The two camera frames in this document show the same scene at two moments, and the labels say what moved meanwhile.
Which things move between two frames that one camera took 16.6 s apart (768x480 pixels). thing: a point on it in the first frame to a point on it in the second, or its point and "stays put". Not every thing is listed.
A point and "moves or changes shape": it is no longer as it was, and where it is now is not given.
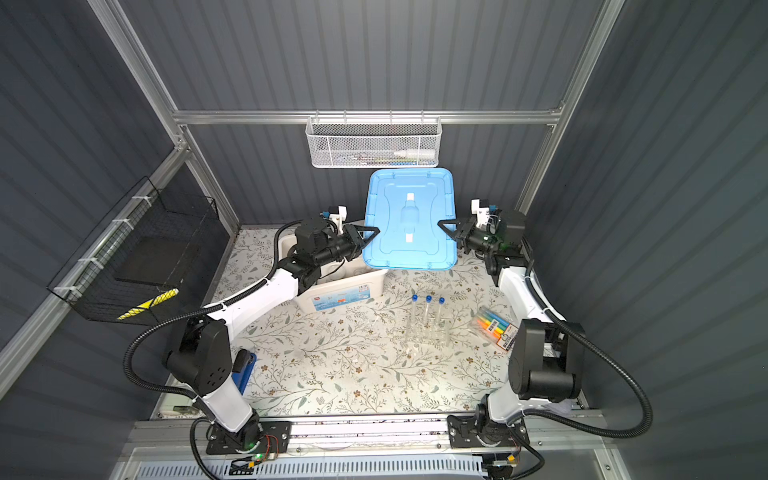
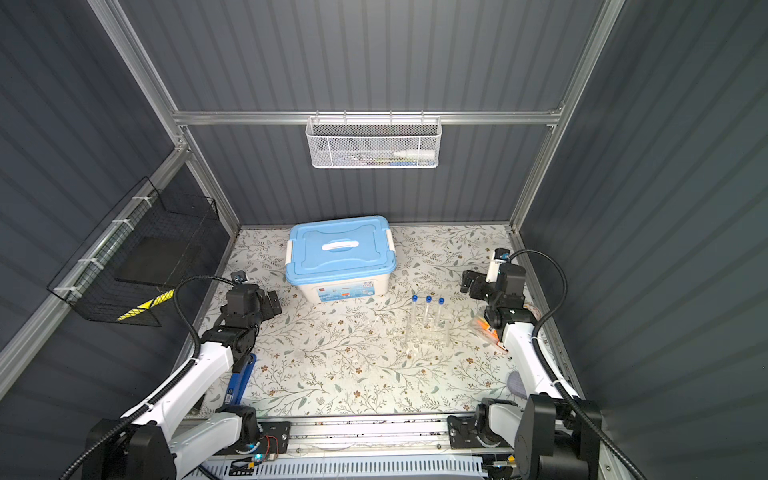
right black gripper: [465, 231] to [481, 281]
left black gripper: [353, 236] to [268, 310]
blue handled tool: [244, 365] stays put
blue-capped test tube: [428, 299] stays put
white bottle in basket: [416, 153] stays put
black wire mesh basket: [136, 267] stays put
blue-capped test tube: [414, 300] stays put
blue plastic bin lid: [405, 205] moves or changes shape
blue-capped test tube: [441, 301] stays put
